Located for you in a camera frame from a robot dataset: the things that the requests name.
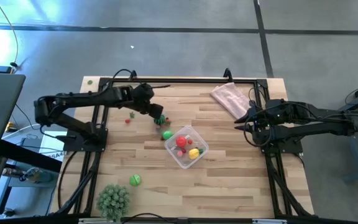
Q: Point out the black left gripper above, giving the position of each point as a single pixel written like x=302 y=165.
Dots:
x=145 y=96

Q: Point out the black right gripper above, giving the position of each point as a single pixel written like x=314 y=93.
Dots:
x=261 y=119

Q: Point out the small green toy leaf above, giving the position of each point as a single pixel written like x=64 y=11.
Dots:
x=131 y=114

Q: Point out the striped green toy watermelon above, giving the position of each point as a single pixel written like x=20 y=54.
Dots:
x=159 y=120

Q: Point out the round green toy fruit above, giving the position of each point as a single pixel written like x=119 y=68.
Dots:
x=167 y=134

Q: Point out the large red toy tomato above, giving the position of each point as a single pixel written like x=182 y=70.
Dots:
x=181 y=141

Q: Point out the yellow toy fruit green stem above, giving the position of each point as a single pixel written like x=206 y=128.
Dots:
x=193 y=153

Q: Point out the clear plastic tupperware container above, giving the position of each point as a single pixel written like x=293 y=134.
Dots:
x=186 y=162

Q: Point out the light green split toy fruit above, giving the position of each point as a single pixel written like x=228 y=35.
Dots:
x=135 y=180

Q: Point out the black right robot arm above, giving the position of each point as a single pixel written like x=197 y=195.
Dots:
x=322 y=130

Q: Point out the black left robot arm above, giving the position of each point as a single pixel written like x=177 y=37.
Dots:
x=89 y=98

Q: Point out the black table clamp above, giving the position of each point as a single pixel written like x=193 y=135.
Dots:
x=227 y=74
x=132 y=75

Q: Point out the pink folded cloth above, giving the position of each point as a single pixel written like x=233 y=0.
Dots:
x=232 y=99

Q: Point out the blue grey metal stand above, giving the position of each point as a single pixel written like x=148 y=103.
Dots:
x=329 y=116

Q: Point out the white printed sheet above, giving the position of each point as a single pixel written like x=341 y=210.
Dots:
x=47 y=146

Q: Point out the green artificial plant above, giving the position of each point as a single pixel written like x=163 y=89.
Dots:
x=113 y=202

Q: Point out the black desk crossbar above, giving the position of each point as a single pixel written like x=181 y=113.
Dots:
x=26 y=157

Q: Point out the grey metal bottle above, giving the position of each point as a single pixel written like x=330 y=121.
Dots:
x=31 y=174

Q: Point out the black metal table frame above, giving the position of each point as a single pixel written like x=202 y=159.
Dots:
x=197 y=80

